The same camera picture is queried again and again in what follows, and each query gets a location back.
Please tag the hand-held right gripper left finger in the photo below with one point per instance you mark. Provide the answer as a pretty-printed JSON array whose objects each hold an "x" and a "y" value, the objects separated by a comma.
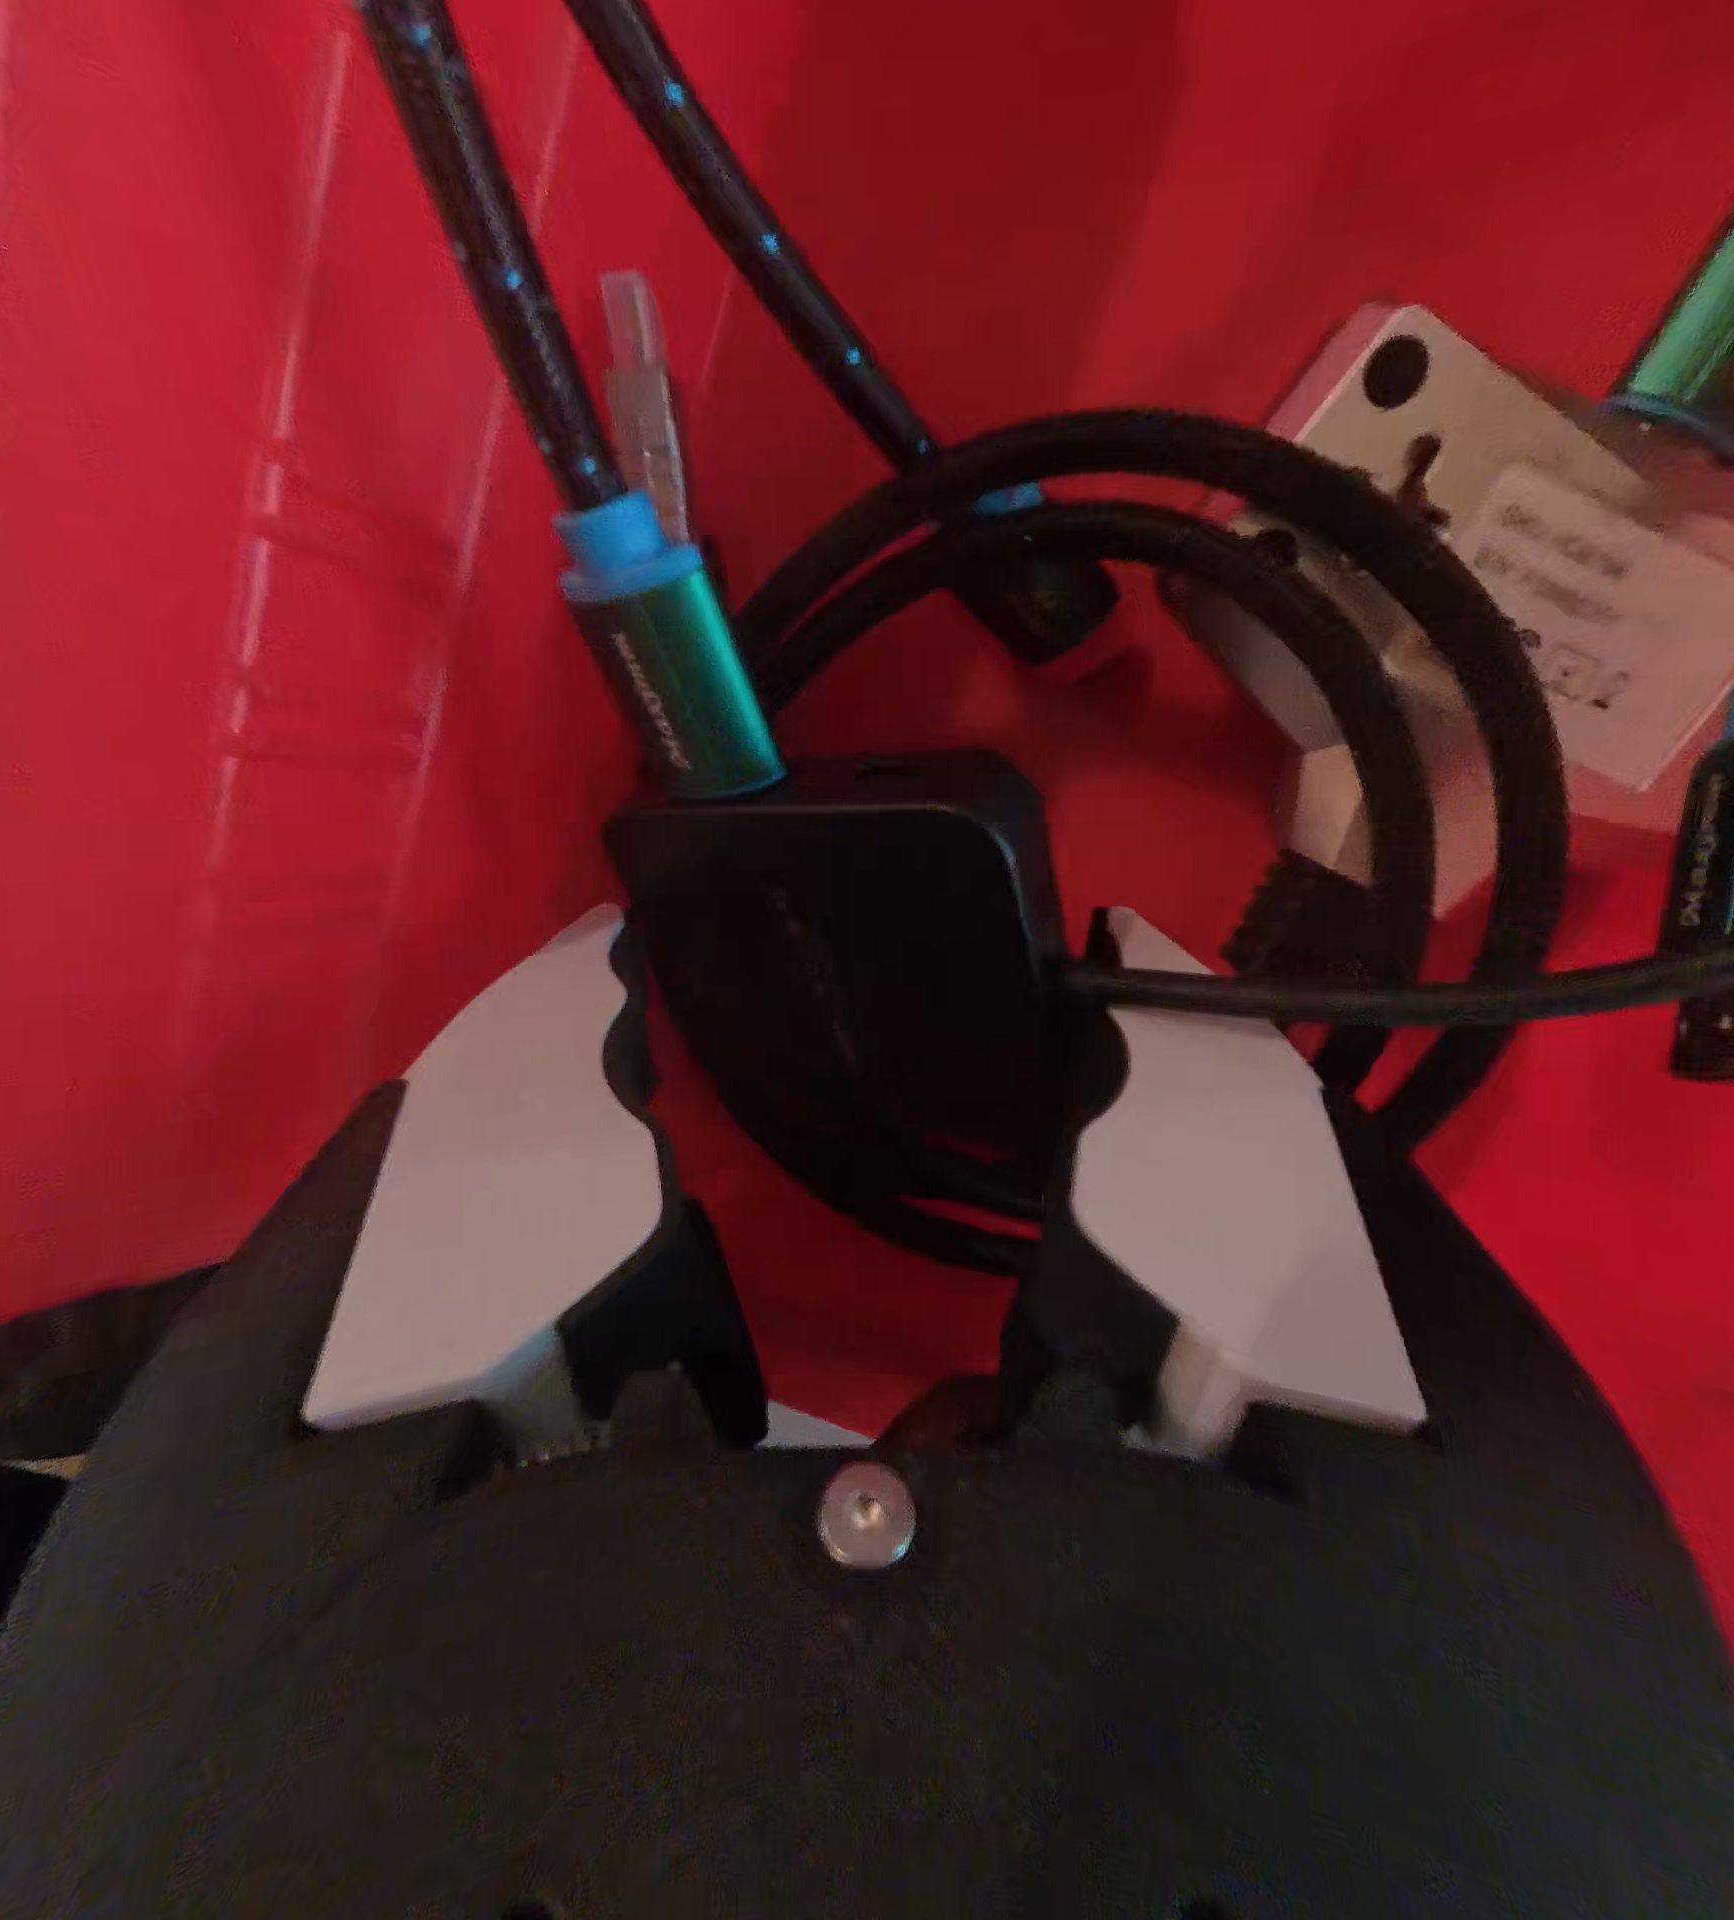
[{"x": 493, "y": 1200}]

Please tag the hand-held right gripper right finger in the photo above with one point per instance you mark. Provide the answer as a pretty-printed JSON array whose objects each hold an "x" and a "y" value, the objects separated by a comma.
[{"x": 1242, "y": 1214}]

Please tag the black HDMI adapter box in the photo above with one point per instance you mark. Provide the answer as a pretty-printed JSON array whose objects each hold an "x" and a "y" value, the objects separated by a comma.
[{"x": 836, "y": 930}]

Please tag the red plastic bin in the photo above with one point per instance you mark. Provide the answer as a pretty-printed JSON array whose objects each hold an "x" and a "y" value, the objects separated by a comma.
[{"x": 206, "y": 600}]

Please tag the silver HDMI splitter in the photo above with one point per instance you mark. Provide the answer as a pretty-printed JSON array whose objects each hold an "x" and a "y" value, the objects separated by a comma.
[{"x": 1496, "y": 404}]

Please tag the clear plastic plug cap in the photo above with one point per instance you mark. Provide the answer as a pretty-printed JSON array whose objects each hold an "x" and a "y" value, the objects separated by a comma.
[{"x": 642, "y": 391}]

